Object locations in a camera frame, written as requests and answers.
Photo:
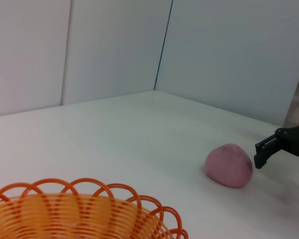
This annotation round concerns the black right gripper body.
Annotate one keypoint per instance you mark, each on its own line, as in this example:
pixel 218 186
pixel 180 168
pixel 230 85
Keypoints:
pixel 297 142

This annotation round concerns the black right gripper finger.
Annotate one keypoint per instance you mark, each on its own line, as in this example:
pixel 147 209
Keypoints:
pixel 260 160

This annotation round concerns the orange woven plastic basket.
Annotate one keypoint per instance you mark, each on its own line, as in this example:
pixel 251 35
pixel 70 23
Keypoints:
pixel 64 214

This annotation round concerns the pink peach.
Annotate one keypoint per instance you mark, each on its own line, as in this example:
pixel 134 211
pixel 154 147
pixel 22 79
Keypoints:
pixel 226 166

